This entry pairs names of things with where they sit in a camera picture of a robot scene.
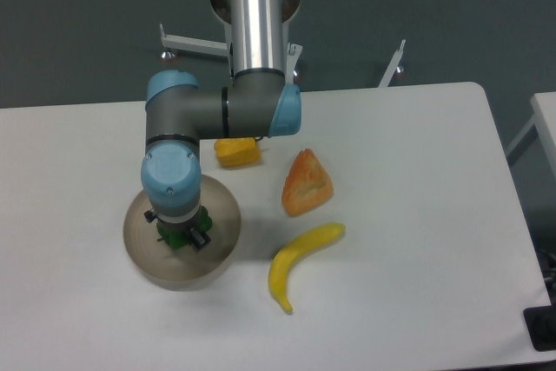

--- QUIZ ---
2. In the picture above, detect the orange bread slice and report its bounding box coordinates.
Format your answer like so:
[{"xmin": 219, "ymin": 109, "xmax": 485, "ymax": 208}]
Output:
[{"xmin": 281, "ymin": 149, "xmax": 334, "ymax": 217}]

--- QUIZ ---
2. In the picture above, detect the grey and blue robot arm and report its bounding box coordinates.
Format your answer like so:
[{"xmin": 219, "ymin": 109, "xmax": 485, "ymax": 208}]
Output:
[{"xmin": 141, "ymin": 0, "xmax": 301, "ymax": 249}]

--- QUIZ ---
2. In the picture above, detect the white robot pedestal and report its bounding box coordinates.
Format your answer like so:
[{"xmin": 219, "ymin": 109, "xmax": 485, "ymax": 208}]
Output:
[{"xmin": 157, "ymin": 0, "xmax": 407, "ymax": 89}]

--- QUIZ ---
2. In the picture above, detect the white side table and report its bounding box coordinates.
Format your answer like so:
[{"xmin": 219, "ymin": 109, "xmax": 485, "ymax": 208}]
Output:
[{"xmin": 505, "ymin": 91, "xmax": 556, "ymax": 173}]

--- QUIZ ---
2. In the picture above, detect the beige round plate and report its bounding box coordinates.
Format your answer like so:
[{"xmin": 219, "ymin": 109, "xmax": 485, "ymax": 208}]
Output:
[{"xmin": 123, "ymin": 176, "xmax": 242, "ymax": 291}]

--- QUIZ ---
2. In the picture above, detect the yellow banana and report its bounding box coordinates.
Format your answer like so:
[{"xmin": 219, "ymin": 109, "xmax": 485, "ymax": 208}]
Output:
[{"xmin": 268, "ymin": 222, "xmax": 346, "ymax": 315}]

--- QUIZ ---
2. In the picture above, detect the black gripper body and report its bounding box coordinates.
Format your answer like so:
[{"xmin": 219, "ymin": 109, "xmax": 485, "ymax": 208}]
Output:
[{"xmin": 158, "ymin": 214, "xmax": 200, "ymax": 234}]

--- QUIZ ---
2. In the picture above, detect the yellow pepper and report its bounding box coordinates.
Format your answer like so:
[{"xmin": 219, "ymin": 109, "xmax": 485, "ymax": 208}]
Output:
[{"xmin": 214, "ymin": 137, "xmax": 261, "ymax": 169}]

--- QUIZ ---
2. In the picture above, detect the black device at table edge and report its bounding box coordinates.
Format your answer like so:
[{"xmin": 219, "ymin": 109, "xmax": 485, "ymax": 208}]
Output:
[{"xmin": 523, "ymin": 305, "xmax": 556, "ymax": 352}]

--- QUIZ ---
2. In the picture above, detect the green pepper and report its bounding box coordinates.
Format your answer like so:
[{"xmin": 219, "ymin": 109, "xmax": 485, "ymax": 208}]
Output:
[{"xmin": 156, "ymin": 206, "xmax": 213, "ymax": 251}]

